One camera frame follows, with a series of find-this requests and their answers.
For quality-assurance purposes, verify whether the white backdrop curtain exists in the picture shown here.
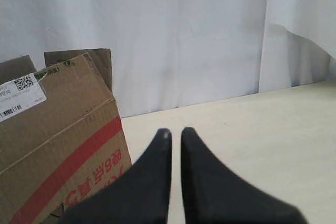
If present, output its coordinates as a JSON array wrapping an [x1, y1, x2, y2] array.
[[1, 0, 335, 117]]

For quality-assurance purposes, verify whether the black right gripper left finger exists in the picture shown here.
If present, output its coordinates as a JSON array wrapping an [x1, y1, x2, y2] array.
[[60, 129, 172, 223]]

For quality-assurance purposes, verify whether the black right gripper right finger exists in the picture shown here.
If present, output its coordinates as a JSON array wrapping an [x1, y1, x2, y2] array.
[[181, 127, 307, 223]]

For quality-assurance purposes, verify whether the narrow taped cardboard box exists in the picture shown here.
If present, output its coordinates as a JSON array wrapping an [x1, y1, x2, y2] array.
[[1, 48, 131, 223]]

